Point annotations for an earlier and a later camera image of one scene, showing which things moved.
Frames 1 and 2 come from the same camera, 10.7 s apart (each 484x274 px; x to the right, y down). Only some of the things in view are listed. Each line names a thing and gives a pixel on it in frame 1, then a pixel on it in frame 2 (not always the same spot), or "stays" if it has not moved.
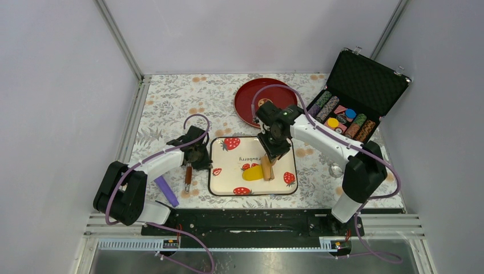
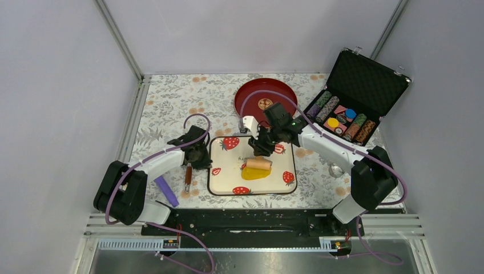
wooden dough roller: (267, 169) to (258, 162)
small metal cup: (335, 170) stays
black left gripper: (205, 163) stays
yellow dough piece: (254, 173) stays
